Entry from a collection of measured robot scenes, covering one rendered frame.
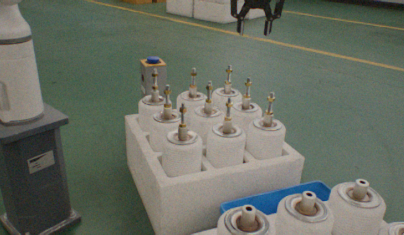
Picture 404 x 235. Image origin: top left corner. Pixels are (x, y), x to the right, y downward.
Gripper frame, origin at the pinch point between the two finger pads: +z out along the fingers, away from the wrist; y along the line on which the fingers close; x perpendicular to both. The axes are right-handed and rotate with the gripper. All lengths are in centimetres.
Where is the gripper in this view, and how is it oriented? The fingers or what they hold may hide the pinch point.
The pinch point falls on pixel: (253, 30)
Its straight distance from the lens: 96.3
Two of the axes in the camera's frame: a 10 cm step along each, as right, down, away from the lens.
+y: 9.9, -0.2, 1.5
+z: -0.5, 9.0, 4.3
